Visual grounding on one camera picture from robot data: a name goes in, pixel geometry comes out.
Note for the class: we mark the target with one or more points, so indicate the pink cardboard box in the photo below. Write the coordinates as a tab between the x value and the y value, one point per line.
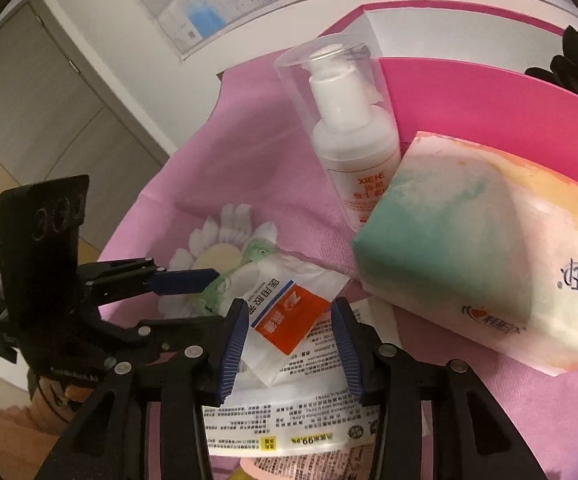
469	110

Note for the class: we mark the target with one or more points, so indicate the grey door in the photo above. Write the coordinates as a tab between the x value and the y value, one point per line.
44	85

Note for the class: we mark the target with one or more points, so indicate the white printed wipes packet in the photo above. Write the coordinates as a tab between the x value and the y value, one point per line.
309	410

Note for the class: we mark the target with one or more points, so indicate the white pump lotion bottle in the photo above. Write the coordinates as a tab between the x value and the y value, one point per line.
354	160

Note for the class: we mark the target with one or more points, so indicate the white medical tape packet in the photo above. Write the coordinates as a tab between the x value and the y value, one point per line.
289	320

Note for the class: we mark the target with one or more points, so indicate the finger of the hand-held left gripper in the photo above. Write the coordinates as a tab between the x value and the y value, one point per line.
139	334
189	281

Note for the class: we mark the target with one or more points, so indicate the pink printed packet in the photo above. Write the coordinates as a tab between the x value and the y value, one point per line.
319	467

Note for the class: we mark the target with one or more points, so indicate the pastel tissue pack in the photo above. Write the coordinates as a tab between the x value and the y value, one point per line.
469	260

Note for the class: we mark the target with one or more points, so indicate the black gloves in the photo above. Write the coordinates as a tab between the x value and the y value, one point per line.
574	60

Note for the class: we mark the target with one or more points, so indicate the pink floral blanket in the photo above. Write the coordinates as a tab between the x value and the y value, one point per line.
244	160

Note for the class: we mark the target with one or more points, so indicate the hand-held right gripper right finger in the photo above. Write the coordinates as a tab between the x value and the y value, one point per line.
344	350

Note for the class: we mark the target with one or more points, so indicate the pale green small item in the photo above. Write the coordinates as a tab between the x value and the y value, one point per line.
258	251

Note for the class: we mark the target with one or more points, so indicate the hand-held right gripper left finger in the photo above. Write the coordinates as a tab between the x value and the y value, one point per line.
234	350

